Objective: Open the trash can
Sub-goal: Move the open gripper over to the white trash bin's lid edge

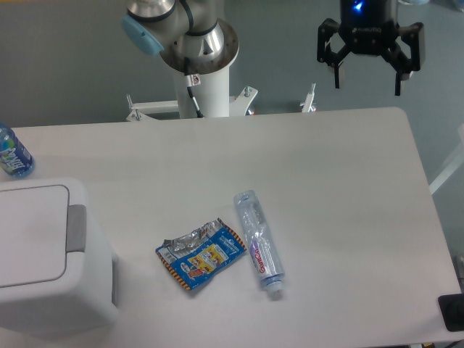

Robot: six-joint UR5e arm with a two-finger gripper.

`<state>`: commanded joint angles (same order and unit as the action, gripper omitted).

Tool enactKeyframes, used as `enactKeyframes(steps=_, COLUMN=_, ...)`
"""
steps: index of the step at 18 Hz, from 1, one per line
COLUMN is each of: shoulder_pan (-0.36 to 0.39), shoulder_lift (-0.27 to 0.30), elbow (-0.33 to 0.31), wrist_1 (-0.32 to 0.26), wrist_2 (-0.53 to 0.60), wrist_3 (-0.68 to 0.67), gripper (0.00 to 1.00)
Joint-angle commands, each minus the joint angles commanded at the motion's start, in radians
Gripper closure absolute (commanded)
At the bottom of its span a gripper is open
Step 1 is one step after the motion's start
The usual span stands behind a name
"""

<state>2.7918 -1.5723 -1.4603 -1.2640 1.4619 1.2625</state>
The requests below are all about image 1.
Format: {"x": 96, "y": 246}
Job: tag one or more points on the blue foil snack wrapper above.
{"x": 195, "y": 258}

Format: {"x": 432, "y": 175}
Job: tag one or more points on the white trash can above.
{"x": 45, "y": 289}

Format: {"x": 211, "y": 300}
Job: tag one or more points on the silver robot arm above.
{"x": 154, "y": 26}

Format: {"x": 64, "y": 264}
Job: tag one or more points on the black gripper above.
{"x": 368, "y": 27}

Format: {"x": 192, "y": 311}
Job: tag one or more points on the clear toothpaste tube package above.
{"x": 259, "y": 241}

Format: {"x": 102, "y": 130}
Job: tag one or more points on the black device at table edge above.
{"x": 451, "y": 307}

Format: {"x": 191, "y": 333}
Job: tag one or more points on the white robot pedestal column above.
{"x": 201, "y": 95}

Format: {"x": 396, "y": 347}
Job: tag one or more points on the blue labelled drink bottle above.
{"x": 16, "y": 160}

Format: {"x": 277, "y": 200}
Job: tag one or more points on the white frame at right edge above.
{"x": 449, "y": 166}

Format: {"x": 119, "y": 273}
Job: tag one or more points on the white pedestal base frame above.
{"x": 240, "y": 105}

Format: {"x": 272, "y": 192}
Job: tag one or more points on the grey trash can lid button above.
{"x": 76, "y": 228}

